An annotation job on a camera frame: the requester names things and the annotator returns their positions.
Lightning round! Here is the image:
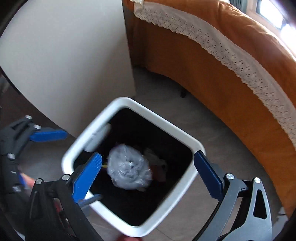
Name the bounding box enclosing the clear plastic wrap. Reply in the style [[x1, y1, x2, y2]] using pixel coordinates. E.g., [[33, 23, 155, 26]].
[[107, 144, 152, 190]]

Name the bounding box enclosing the white trash bin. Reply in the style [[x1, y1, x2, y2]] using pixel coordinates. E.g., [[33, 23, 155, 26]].
[[61, 97, 204, 237]]

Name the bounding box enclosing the white bedside cabinet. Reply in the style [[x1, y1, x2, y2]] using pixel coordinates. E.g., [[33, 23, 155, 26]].
[[1, 1, 136, 137]]

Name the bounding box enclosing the orange bed cover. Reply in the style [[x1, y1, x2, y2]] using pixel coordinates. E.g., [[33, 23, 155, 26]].
[[123, 1, 295, 216]]

